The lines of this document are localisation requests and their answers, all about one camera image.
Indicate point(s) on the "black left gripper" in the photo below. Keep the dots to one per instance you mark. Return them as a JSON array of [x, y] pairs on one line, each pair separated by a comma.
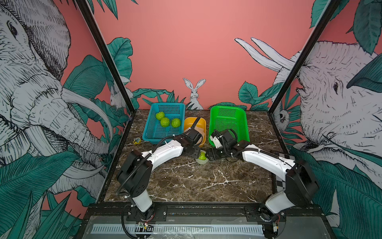
[[196, 153]]

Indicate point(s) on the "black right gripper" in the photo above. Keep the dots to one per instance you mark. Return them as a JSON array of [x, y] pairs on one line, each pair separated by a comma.
[[215, 157]]

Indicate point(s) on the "green custard apple front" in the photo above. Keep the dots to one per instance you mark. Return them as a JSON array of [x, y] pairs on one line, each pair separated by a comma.
[[202, 156]]

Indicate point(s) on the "green custard apple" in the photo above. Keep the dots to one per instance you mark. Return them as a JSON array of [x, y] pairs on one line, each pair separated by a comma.
[[175, 123], [202, 156], [160, 115], [165, 122]]

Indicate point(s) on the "white foam net sleeve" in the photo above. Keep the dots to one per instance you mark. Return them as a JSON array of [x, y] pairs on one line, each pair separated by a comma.
[[200, 161]]

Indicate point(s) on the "yellow plastic tub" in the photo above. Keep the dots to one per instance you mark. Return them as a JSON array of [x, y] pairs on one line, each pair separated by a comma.
[[201, 127]]

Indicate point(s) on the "bright green plastic basket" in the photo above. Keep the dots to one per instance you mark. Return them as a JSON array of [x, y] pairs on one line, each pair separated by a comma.
[[228, 117]]

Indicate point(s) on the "teal plastic basket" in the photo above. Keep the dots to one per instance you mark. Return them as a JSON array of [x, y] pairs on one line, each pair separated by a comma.
[[153, 131]]

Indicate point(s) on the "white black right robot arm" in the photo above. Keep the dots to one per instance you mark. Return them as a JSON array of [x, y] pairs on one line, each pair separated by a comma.
[[300, 181]]

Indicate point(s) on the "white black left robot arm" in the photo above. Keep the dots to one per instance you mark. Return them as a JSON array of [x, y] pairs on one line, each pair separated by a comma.
[[136, 171]]

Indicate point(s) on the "green custard apple right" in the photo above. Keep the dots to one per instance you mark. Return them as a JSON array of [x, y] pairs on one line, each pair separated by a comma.
[[175, 123]]

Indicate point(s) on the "green custard apple middle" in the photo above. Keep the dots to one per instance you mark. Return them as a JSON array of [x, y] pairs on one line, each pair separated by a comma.
[[165, 122]]

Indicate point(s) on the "green custard apple back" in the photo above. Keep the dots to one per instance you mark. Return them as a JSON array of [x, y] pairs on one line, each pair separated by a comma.
[[160, 115]]

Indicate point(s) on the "small yellow blue object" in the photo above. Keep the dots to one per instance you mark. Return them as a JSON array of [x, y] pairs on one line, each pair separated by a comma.
[[137, 141]]

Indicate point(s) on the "black white checkerboard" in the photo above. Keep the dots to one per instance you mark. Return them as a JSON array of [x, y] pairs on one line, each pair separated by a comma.
[[280, 184]]

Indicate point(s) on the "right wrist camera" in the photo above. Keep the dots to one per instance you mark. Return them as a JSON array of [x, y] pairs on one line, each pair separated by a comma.
[[215, 141]]

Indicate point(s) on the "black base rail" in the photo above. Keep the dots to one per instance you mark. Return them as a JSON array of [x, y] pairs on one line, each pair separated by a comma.
[[164, 211]]

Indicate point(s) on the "black right frame post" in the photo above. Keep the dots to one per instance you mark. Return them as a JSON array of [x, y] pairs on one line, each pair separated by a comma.
[[324, 19]]

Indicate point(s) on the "black frame post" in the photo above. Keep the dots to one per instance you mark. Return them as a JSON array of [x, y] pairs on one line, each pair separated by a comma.
[[324, 19], [96, 33]]

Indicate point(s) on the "black left frame post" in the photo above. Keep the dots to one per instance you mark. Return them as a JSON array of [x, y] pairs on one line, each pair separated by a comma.
[[96, 33]]

